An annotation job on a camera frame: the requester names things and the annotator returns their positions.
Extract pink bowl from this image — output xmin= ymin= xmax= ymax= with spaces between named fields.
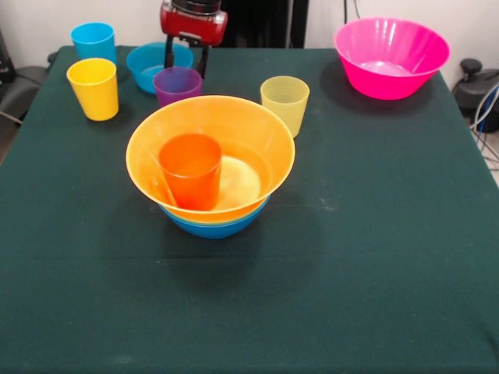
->
xmin=333 ymin=17 xmax=451 ymax=101

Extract small blue bowl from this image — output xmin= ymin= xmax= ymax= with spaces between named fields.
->
xmin=126 ymin=41 xmax=195 ymax=95

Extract orange bowl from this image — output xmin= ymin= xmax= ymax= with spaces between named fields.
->
xmin=125 ymin=95 xmax=296 ymax=224

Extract pale translucent yellow cup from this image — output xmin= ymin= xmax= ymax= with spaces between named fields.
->
xmin=260 ymin=76 xmax=310 ymax=139

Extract black wall cables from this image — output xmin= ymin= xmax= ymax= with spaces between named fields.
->
xmin=342 ymin=0 xmax=362 ymax=21

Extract red cup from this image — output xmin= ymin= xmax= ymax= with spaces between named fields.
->
xmin=157 ymin=132 xmax=223 ymax=212

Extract purple cup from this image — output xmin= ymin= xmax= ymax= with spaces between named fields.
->
xmin=152 ymin=65 xmax=203 ymax=109

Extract dark green tablecloth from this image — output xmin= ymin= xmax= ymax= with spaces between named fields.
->
xmin=0 ymin=44 xmax=499 ymax=374

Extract large blue bowl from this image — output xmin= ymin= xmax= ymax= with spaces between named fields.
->
xmin=158 ymin=196 xmax=272 ymax=240

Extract blue cup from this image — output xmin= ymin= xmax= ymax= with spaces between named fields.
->
xmin=70 ymin=22 xmax=117 ymax=65

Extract tangle of floor cables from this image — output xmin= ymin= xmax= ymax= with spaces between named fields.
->
xmin=469 ymin=83 xmax=499 ymax=172

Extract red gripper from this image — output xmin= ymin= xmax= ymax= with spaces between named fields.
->
xmin=159 ymin=0 xmax=229 ymax=81

